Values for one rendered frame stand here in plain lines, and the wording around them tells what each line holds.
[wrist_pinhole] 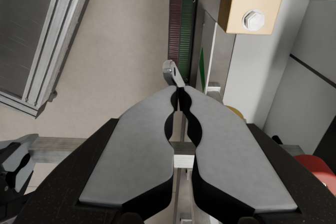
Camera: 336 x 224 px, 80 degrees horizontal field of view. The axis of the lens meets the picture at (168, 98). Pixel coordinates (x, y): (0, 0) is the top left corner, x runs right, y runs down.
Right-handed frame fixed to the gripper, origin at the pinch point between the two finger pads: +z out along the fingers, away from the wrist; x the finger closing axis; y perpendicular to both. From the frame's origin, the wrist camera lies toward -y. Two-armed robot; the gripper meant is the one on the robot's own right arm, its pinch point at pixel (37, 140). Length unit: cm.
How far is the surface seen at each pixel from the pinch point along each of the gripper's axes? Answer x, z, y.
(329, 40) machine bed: -16, 11, -50
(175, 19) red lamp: -18.3, 12.4, -22.9
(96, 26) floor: 0, 83, 16
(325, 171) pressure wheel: -4.0, -7.7, -42.9
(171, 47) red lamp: -13.3, 12.4, -22.5
